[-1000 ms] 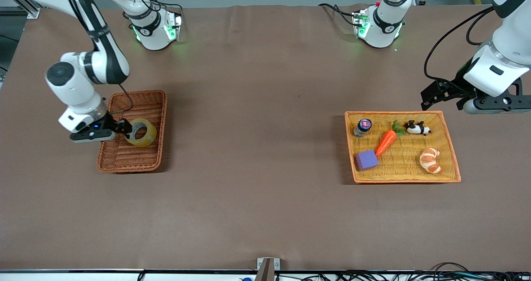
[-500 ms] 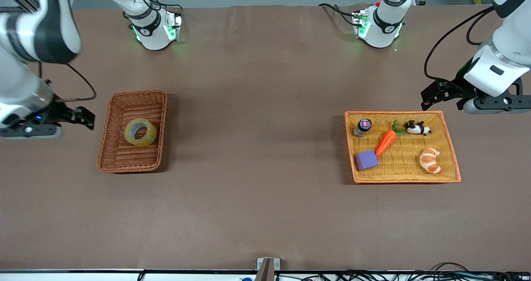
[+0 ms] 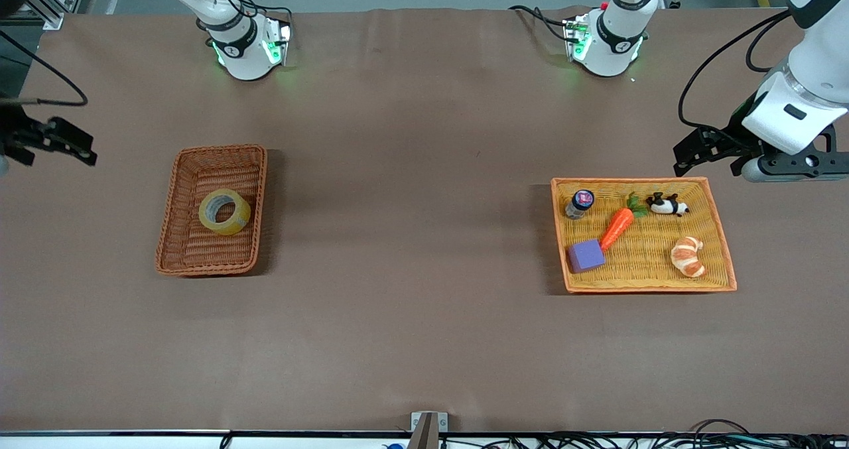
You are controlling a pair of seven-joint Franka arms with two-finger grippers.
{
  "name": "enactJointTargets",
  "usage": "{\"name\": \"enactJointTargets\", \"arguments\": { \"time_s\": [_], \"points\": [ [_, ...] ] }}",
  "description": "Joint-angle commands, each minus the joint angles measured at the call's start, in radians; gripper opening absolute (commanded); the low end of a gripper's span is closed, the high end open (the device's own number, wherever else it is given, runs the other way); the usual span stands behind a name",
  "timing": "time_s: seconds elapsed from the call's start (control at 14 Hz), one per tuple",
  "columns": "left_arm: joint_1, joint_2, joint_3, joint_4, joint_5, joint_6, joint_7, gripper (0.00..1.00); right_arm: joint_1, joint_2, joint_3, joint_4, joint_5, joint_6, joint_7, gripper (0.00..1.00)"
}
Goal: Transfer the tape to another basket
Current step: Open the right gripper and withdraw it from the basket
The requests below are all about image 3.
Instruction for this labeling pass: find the yellow packing tape roll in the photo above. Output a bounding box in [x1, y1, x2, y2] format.
[198, 188, 252, 236]

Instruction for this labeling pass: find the brown wicker basket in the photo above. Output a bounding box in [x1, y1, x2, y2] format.
[155, 144, 269, 277]

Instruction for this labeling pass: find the black and white panda toy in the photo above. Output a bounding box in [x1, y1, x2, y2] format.
[646, 192, 690, 218]

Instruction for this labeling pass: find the orange toy carrot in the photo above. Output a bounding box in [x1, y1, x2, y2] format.
[600, 193, 649, 255]

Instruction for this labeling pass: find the toy croissant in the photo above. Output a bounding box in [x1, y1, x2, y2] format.
[670, 236, 706, 279]

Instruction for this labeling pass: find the yellow wicker tray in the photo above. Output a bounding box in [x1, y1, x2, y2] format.
[551, 176, 738, 294]

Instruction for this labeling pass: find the small jar with blue lid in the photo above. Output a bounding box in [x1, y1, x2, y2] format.
[564, 189, 596, 220]

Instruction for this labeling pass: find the purple foam cube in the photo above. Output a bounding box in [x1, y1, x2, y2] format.
[567, 239, 606, 274]

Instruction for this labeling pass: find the brown table cloth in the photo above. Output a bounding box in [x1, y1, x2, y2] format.
[0, 6, 849, 434]

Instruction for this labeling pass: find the long black right arm cable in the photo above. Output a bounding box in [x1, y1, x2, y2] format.
[0, 30, 89, 107]

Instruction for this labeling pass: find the short black left arm cable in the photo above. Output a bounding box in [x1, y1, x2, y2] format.
[746, 15, 791, 73]

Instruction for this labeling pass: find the aluminium frame profile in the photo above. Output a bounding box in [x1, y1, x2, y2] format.
[19, 0, 107, 31]

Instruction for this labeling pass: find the black base cable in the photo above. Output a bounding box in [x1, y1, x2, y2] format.
[196, 0, 294, 38]
[509, 5, 574, 42]

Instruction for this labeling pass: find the black cable bundle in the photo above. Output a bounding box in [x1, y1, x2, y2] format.
[438, 419, 849, 449]

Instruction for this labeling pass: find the metal bracket with post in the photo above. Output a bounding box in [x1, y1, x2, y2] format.
[411, 412, 448, 449]

